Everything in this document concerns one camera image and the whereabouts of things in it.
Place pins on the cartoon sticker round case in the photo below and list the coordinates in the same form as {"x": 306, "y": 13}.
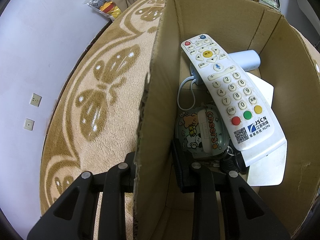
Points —
{"x": 202, "y": 132}

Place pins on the brown cardboard box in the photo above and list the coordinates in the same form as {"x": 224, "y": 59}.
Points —
{"x": 288, "y": 62}

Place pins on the plastic bag of toys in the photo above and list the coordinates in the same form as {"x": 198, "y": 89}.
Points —
{"x": 107, "y": 8}

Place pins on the black key bunch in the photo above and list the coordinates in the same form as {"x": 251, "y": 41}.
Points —
{"x": 230, "y": 160}

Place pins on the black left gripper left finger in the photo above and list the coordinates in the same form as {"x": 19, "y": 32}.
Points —
{"x": 89, "y": 198}

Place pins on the blue cylindrical device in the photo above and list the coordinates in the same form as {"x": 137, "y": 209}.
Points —
{"x": 248, "y": 60}

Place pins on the white remote control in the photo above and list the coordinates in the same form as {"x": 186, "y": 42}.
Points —
{"x": 251, "y": 124}

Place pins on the beige patterned carpet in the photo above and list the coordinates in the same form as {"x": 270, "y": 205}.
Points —
{"x": 95, "y": 122}

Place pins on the wall socket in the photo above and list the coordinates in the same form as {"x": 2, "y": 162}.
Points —
{"x": 35, "y": 100}
{"x": 29, "y": 124}

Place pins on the white box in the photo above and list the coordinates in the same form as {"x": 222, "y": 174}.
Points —
{"x": 269, "y": 170}

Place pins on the upper wall socket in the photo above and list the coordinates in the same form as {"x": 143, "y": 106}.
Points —
{"x": 35, "y": 100}

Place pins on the lower wall socket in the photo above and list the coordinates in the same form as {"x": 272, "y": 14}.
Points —
{"x": 29, "y": 124}

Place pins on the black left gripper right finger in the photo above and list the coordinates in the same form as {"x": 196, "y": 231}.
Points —
{"x": 245, "y": 214}

